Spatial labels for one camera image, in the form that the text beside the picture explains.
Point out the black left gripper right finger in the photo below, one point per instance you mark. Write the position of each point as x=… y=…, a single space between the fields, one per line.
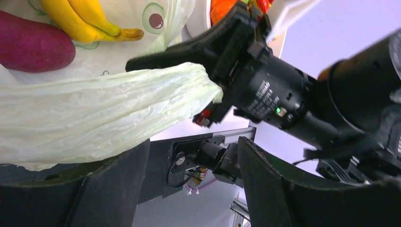
x=279 y=194

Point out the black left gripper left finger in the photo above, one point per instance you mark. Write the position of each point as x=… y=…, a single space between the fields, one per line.
x=97 y=194

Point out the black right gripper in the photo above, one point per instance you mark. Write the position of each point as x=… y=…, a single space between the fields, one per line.
x=258 y=85

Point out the pale green plastic grocery bag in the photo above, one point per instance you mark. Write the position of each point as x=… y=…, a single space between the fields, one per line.
x=94 y=109

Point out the yellow banana bunch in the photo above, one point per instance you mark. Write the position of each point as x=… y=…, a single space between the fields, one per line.
x=85 y=21

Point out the purple toy sweet potato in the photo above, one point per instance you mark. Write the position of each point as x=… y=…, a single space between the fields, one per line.
x=33 y=47

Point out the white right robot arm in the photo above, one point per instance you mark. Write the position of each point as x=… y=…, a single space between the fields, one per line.
x=351 y=114

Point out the white vegetable basket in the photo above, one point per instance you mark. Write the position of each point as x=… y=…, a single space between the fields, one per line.
x=199 y=20

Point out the orange toy pumpkin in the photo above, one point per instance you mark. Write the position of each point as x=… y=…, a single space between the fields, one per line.
x=219 y=8

